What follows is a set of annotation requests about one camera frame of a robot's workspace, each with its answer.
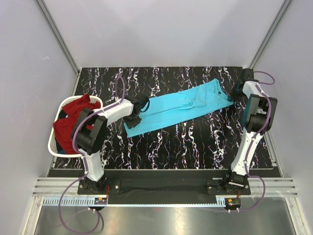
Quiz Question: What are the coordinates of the cyan t shirt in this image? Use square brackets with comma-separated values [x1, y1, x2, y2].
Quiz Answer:
[125, 79, 233, 137]

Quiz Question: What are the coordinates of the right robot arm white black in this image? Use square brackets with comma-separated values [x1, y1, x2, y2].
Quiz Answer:
[221, 69, 278, 195]

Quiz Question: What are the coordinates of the red t shirt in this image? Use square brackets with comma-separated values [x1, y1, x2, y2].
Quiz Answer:
[53, 94, 103, 155]

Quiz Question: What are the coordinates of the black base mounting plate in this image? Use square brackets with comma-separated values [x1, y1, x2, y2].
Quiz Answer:
[77, 168, 250, 206]

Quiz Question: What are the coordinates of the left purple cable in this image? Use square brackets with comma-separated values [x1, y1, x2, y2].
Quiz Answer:
[58, 74, 127, 233]

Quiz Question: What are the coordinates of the right aluminium frame post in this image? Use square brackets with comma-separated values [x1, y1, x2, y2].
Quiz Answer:
[248, 0, 293, 69]

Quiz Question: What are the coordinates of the aluminium frame post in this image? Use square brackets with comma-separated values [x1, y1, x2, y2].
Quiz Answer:
[35, 0, 80, 75]
[248, 0, 293, 69]

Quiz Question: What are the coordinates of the slotted cable duct rail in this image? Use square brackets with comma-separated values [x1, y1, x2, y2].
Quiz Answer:
[43, 195, 225, 208]

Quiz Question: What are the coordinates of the left aluminium frame post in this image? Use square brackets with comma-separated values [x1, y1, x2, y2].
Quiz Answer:
[35, 0, 80, 75]

